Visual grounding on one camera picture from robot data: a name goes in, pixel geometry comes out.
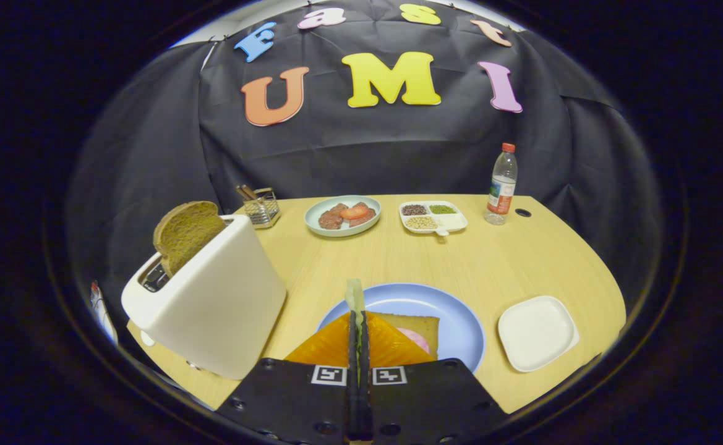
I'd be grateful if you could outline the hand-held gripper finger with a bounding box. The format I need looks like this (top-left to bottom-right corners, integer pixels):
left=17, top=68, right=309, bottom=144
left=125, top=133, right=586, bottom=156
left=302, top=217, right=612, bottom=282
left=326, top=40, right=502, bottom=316
left=216, top=311, right=362, bottom=445
left=359, top=311, right=510, bottom=445

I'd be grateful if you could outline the green lettuce leaf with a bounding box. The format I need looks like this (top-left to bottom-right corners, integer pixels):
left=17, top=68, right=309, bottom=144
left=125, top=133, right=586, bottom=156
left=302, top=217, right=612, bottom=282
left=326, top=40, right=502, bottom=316
left=344, top=278, right=368, bottom=378

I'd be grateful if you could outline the rounded brown toast slice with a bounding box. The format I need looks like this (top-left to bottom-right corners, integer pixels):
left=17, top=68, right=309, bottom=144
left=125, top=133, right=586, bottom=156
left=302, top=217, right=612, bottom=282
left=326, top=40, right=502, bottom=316
left=153, top=200, right=227, bottom=278

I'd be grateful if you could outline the pink ham slice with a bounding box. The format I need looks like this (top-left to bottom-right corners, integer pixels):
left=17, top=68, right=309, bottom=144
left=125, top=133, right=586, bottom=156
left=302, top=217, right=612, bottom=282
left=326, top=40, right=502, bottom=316
left=396, top=328, right=431, bottom=355

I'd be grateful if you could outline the square brown bread slice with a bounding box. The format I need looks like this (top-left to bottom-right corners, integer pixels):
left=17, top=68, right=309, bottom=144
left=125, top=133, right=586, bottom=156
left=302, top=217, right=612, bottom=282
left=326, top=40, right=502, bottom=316
left=370, top=312, right=441, bottom=360

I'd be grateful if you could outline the blue round plate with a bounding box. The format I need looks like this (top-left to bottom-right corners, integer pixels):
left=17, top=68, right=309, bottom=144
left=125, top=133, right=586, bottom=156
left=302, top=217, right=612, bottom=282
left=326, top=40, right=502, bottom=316
left=317, top=283, right=486, bottom=373

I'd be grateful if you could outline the white toaster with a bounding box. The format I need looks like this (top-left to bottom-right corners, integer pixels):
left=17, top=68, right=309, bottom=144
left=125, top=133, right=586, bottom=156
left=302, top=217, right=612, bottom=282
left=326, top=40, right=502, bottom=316
left=121, top=213, right=288, bottom=381

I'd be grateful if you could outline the pale green round plate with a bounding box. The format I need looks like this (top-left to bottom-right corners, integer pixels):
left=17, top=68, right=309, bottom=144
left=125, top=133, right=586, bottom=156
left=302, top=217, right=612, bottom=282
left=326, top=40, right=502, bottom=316
left=304, top=195, right=382, bottom=238

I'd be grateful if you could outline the brown meat patty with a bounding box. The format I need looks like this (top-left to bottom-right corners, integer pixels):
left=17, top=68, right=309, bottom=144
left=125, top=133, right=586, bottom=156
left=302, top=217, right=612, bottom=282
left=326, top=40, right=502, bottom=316
left=319, top=203, right=346, bottom=230
left=348, top=202, right=377, bottom=227

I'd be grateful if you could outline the small white square plate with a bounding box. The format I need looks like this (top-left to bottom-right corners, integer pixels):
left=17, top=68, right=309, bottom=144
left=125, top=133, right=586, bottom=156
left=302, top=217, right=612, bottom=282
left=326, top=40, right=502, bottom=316
left=498, top=295, right=580, bottom=373

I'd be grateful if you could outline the white divided dish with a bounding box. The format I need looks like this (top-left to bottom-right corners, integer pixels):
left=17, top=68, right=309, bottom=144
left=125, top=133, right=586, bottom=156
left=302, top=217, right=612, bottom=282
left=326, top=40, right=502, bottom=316
left=399, top=200, right=468, bottom=237

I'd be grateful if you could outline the black backdrop cloth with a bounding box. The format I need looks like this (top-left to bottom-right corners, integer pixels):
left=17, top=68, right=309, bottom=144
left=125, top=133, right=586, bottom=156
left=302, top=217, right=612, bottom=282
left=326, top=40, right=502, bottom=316
left=67, top=0, right=665, bottom=347

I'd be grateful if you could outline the clear plastic bottle red cap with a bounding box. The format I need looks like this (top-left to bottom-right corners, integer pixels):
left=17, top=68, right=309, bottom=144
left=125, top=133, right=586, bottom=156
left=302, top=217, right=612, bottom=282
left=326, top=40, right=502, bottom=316
left=485, top=143, right=518, bottom=226

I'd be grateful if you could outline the white and red object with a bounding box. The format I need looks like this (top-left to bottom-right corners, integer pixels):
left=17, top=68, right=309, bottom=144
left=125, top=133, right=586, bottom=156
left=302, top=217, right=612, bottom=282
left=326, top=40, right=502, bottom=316
left=89, top=281, right=119, bottom=345

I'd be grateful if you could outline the metal wire utensil holder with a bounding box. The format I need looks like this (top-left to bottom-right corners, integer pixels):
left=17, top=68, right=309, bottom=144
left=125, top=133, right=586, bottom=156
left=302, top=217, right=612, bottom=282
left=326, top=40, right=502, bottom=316
left=243, top=188, right=281, bottom=230

